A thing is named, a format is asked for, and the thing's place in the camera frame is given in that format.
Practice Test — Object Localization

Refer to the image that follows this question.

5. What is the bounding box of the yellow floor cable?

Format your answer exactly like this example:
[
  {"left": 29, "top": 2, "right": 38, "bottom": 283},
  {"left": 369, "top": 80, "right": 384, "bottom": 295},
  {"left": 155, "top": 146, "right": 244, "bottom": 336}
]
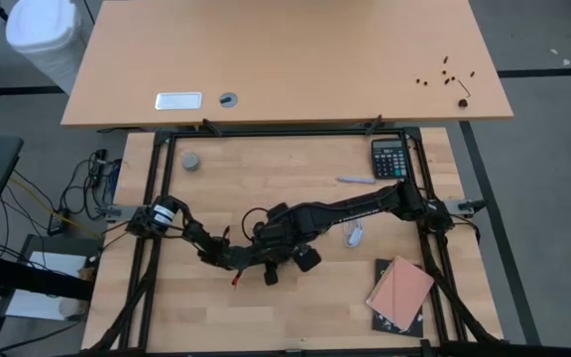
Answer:
[{"left": 8, "top": 176, "right": 103, "bottom": 240}]

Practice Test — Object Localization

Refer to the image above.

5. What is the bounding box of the black power adapter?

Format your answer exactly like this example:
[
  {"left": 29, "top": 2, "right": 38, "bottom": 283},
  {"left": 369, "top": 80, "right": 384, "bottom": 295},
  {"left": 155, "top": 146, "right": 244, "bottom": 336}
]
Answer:
[{"left": 46, "top": 209, "right": 71, "bottom": 237}]

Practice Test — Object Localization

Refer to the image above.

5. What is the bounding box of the black aluminium table frame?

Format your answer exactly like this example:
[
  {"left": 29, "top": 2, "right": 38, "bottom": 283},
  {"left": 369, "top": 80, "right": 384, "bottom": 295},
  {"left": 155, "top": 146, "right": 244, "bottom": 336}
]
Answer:
[{"left": 84, "top": 126, "right": 510, "bottom": 357}]

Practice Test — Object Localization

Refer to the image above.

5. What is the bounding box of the black frame clamp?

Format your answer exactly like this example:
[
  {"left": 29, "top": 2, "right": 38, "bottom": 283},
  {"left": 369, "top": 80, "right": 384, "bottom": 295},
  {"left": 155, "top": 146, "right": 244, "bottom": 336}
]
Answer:
[
  {"left": 364, "top": 114, "right": 384, "bottom": 137},
  {"left": 201, "top": 117, "right": 224, "bottom": 138}
]

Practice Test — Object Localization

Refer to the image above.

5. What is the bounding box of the small grey round container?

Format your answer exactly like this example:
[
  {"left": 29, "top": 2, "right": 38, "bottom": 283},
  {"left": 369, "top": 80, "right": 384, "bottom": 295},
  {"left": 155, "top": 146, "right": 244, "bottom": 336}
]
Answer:
[{"left": 180, "top": 151, "right": 202, "bottom": 173}]

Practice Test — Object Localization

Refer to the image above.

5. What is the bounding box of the white lamp power cord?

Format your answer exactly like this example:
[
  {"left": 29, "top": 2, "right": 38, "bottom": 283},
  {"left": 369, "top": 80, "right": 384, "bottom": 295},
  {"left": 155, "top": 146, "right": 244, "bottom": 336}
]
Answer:
[{"left": 341, "top": 217, "right": 367, "bottom": 249}]

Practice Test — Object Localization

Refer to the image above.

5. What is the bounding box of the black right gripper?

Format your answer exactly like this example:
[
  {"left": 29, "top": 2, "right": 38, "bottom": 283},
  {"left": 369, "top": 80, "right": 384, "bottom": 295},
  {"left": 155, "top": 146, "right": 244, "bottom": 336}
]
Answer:
[{"left": 265, "top": 201, "right": 323, "bottom": 274}]

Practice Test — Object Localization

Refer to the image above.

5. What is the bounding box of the pink spiral notebook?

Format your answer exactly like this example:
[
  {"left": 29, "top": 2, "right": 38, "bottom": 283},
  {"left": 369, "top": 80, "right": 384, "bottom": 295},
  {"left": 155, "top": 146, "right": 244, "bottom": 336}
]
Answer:
[{"left": 365, "top": 255, "right": 437, "bottom": 333}]

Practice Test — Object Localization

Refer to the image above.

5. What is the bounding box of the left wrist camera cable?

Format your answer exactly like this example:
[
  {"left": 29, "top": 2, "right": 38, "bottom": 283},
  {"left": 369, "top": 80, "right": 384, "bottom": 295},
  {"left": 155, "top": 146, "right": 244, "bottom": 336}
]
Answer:
[{"left": 241, "top": 206, "right": 271, "bottom": 240}]

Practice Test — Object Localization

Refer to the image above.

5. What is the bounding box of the silver rectangular desk plate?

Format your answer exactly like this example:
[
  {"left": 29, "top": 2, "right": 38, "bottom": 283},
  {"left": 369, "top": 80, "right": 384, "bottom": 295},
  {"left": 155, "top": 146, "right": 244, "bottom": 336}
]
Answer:
[{"left": 154, "top": 91, "right": 204, "bottom": 112}]

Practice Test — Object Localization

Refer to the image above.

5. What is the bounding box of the light wooden desk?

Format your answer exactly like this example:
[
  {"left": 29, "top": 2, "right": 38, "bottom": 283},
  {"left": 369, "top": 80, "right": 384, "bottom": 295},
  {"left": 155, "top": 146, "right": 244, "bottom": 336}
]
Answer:
[{"left": 60, "top": 0, "right": 515, "bottom": 129}]

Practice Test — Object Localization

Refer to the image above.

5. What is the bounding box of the black calculator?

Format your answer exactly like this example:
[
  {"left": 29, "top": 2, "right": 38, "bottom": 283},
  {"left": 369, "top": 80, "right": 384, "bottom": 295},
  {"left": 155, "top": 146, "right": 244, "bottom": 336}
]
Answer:
[{"left": 370, "top": 137, "right": 411, "bottom": 181}]

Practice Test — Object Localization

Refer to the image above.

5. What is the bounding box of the black floor cable tangle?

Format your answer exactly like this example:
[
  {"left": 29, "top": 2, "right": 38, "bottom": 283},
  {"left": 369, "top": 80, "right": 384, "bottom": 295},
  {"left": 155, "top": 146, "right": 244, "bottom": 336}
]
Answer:
[{"left": 59, "top": 147, "right": 124, "bottom": 223}]

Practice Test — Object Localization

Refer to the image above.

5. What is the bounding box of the black metal beam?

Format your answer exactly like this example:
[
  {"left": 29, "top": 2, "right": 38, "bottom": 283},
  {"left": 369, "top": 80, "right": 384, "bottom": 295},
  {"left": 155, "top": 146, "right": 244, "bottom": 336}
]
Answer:
[{"left": 0, "top": 251, "right": 94, "bottom": 302}]

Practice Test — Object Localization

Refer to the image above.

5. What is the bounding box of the white paper sheet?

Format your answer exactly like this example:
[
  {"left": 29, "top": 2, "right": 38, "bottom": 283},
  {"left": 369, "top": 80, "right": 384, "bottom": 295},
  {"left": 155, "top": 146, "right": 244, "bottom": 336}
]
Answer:
[{"left": 5, "top": 250, "right": 89, "bottom": 322}]

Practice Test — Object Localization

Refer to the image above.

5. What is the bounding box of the white trash bin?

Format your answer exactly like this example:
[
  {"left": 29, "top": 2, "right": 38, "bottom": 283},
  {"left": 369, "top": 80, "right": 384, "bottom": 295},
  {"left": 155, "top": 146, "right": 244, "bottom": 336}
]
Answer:
[{"left": 5, "top": 0, "right": 92, "bottom": 96}]

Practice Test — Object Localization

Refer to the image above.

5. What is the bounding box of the black book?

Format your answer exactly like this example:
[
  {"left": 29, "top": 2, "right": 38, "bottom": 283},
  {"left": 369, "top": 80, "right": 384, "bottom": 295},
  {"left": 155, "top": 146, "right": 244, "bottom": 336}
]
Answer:
[{"left": 371, "top": 257, "right": 426, "bottom": 339}]

